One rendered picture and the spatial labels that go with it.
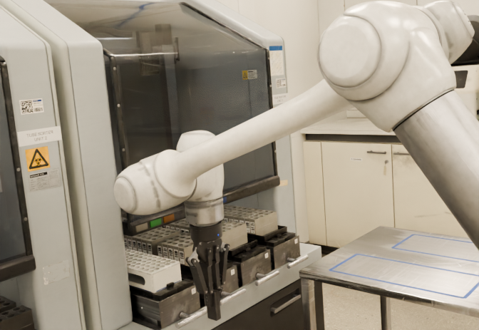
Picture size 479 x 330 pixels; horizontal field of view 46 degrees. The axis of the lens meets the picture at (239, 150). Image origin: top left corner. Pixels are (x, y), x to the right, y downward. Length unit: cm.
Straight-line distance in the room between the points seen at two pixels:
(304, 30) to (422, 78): 322
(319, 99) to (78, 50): 58
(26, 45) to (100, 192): 37
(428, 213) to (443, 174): 279
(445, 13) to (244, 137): 41
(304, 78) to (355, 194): 87
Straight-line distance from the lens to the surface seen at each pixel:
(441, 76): 80
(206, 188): 123
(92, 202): 136
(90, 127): 135
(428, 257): 158
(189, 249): 156
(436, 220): 357
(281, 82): 186
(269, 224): 182
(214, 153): 106
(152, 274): 144
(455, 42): 95
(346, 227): 387
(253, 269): 166
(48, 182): 129
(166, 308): 144
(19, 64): 126
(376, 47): 74
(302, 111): 106
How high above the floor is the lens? 135
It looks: 8 degrees down
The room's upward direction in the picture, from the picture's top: 5 degrees counter-clockwise
